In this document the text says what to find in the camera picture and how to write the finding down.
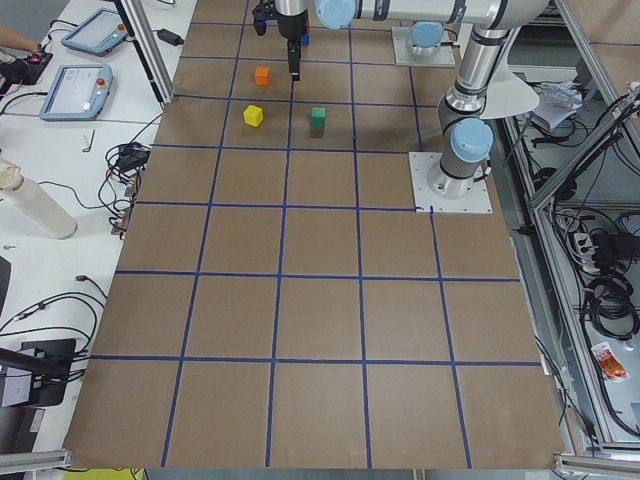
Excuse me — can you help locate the metal allen key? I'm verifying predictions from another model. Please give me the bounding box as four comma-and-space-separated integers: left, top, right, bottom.
81, 129, 96, 153

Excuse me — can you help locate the person's hand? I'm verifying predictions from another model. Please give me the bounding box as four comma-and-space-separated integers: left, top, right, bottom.
0, 25, 40, 52

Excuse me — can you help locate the orange wooden block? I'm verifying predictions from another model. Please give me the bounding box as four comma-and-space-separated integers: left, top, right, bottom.
254, 65, 272, 87

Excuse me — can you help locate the wrist black camera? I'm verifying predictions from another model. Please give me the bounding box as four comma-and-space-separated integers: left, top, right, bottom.
252, 0, 276, 36

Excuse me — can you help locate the blue teach pendant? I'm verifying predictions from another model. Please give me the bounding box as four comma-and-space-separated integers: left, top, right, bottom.
39, 64, 113, 121
61, 8, 128, 57

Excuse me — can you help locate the green wooden block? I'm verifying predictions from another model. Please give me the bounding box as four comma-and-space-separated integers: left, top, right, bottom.
310, 107, 327, 129

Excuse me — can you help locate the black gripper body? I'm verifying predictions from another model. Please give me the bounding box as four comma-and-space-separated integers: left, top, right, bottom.
277, 10, 308, 42

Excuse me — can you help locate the yellow wooden block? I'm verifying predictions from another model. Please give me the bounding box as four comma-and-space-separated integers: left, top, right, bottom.
243, 104, 264, 128

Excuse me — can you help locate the black electronics box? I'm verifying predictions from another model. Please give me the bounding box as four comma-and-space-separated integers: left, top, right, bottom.
2, 52, 53, 85

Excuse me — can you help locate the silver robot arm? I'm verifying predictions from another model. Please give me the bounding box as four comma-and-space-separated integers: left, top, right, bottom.
315, 1, 547, 182
407, 21, 445, 56

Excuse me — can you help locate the black power adapter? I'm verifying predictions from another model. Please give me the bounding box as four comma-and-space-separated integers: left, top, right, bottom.
156, 29, 184, 46

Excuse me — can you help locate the aluminium frame post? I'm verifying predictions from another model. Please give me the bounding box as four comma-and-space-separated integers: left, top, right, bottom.
114, 0, 175, 106

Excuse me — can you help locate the red snack packet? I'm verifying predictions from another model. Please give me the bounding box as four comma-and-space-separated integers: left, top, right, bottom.
591, 342, 628, 382

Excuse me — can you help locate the near blue teach pendant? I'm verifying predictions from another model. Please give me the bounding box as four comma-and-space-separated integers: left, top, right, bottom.
39, 64, 113, 121

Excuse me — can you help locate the far blue teach pendant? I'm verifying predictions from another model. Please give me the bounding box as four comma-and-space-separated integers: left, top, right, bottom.
61, 8, 128, 57

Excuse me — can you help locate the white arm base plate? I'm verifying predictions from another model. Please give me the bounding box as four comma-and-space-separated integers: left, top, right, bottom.
408, 152, 493, 215
392, 22, 456, 68

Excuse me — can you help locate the white cylindrical bottle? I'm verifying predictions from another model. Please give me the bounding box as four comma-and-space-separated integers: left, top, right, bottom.
1, 159, 78, 239

